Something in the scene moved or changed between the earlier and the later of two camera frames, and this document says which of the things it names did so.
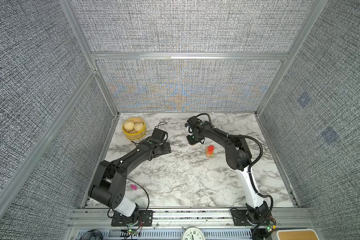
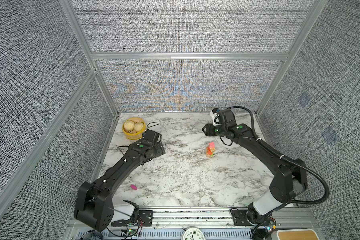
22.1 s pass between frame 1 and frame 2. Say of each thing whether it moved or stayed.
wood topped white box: stayed
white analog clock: stayed
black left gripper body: moved
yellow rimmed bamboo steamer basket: stayed
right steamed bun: stayed
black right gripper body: moved
